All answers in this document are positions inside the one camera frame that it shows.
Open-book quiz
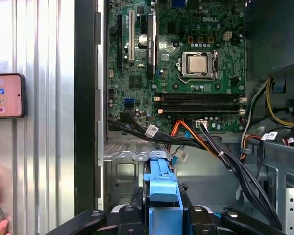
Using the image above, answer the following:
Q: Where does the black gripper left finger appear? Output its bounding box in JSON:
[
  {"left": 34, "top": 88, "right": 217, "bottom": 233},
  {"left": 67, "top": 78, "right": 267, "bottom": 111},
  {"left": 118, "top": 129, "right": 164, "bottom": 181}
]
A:
[{"left": 45, "top": 187, "right": 145, "bottom": 235}]

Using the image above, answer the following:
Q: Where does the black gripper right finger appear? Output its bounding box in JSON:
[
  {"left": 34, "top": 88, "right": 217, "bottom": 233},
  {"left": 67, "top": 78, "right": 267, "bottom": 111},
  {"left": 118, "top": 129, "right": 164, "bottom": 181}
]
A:
[{"left": 178, "top": 182, "right": 282, "bottom": 235}]

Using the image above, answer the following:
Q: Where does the hard disk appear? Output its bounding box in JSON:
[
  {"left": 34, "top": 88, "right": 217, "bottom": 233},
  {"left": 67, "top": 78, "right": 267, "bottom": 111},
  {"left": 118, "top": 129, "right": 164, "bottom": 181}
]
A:
[{"left": 142, "top": 150, "right": 187, "bottom": 235}]

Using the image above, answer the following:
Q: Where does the metal drive cage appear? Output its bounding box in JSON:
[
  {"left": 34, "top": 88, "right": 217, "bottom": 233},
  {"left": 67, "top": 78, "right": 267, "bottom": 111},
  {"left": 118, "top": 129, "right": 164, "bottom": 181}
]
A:
[{"left": 240, "top": 137, "right": 294, "bottom": 235}]

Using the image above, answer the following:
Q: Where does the black RAM slot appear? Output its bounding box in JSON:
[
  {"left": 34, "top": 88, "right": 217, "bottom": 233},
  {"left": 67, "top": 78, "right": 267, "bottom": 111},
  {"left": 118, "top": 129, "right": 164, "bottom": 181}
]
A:
[
  {"left": 158, "top": 104, "right": 245, "bottom": 115},
  {"left": 160, "top": 92, "right": 245, "bottom": 103}
]

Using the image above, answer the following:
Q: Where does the black PC case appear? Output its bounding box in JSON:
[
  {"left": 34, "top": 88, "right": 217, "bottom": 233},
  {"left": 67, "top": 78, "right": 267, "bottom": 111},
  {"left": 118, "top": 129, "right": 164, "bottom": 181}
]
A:
[{"left": 74, "top": 0, "right": 294, "bottom": 235}]

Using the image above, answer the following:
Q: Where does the CPU socket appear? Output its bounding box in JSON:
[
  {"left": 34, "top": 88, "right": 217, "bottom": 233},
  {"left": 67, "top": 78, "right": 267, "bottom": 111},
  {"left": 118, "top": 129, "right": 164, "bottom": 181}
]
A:
[{"left": 177, "top": 50, "right": 220, "bottom": 81}]

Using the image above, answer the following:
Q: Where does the silver CPU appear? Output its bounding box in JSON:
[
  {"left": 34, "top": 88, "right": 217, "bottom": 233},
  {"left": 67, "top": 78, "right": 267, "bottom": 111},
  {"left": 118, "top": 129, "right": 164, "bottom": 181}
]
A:
[{"left": 188, "top": 55, "right": 212, "bottom": 74}]

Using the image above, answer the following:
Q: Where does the black graphics card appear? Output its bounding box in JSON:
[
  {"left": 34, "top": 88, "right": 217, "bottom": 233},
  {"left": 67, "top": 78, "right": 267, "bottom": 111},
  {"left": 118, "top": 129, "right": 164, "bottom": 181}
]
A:
[{"left": 146, "top": 13, "right": 159, "bottom": 80}]

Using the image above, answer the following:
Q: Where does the smartphone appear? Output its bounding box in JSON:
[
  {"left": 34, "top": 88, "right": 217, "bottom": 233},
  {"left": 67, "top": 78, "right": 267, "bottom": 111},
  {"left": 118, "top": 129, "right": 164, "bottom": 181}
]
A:
[{"left": 0, "top": 73, "right": 27, "bottom": 119}]

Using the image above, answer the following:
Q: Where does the black expansion slot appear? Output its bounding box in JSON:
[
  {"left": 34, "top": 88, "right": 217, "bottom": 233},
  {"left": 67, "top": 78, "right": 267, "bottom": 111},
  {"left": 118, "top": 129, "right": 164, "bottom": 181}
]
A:
[{"left": 116, "top": 14, "right": 123, "bottom": 71}]

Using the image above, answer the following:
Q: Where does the white expansion slot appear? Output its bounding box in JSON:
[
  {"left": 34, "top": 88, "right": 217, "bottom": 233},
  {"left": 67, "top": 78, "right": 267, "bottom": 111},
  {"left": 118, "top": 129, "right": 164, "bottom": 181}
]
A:
[{"left": 128, "top": 9, "right": 135, "bottom": 62}]

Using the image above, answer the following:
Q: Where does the green motherboard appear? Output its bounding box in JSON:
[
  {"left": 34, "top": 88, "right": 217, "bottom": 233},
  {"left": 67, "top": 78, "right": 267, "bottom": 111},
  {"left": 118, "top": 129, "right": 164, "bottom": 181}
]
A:
[{"left": 107, "top": 0, "right": 247, "bottom": 133}]

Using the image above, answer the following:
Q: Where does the grey power supply unit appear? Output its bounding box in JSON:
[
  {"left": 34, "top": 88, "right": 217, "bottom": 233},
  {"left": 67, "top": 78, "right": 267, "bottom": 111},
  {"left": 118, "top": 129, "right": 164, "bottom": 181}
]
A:
[{"left": 245, "top": 0, "right": 294, "bottom": 71}]

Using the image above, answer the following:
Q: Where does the black cable bundle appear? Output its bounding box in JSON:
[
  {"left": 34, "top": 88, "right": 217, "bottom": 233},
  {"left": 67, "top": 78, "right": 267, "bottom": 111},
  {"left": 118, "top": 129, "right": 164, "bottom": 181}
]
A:
[{"left": 107, "top": 118, "right": 282, "bottom": 231}]

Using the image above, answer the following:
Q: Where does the blue wire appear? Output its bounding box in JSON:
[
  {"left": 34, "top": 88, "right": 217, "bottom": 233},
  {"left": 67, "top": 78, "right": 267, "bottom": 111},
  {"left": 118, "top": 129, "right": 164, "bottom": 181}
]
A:
[{"left": 175, "top": 129, "right": 189, "bottom": 169}]

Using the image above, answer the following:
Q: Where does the orange wire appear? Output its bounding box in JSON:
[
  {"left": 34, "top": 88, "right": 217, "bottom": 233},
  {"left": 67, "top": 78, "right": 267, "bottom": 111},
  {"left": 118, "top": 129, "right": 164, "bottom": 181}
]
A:
[{"left": 170, "top": 120, "right": 219, "bottom": 155}]

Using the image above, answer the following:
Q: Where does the yellow wire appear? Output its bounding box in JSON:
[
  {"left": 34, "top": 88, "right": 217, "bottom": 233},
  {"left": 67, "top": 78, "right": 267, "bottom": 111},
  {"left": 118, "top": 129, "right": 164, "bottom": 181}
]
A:
[{"left": 266, "top": 78, "right": 294, "bottom": 128}]

